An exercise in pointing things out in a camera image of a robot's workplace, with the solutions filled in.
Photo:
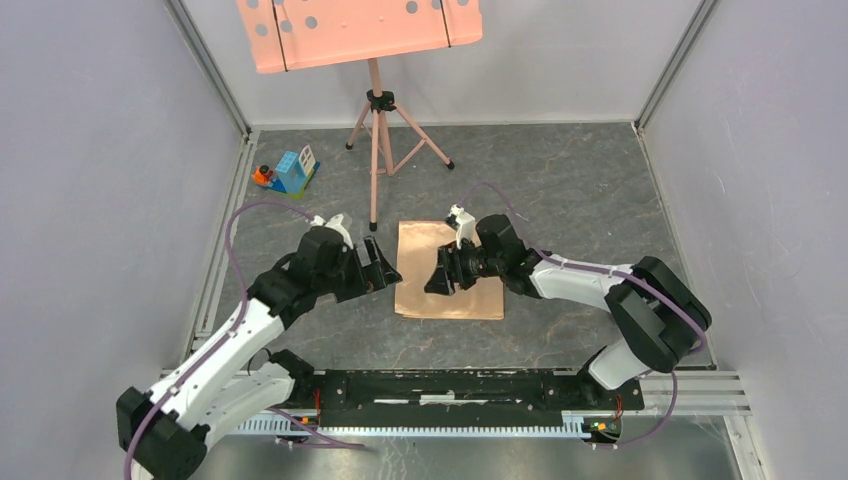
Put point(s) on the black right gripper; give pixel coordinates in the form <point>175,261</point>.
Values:
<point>449,269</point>

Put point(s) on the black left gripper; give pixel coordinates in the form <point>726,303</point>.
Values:
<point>371,277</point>

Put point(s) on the peach satin napkin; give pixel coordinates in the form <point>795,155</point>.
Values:
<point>418,242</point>

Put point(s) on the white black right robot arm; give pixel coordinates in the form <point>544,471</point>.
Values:
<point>660,320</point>

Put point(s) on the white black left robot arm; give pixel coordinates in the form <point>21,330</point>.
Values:
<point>169,428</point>

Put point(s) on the colourful toy brick house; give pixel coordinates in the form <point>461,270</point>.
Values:
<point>294,172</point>

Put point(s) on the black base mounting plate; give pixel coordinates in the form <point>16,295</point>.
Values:
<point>455,398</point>

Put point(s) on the orange toy figure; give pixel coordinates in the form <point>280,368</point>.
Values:
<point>263,176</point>

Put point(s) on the pink music stand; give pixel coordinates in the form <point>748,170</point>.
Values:
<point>291,35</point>

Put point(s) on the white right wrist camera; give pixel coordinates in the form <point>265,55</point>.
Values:
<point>462,223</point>

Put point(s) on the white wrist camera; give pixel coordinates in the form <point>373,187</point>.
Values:
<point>462,223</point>
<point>339,223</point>

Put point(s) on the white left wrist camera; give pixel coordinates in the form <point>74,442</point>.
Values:
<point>339,223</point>

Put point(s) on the grey slotted cable duct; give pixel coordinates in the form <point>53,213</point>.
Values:
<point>270,424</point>

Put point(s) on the aluminium frame rail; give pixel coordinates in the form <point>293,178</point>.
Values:
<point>699,393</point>

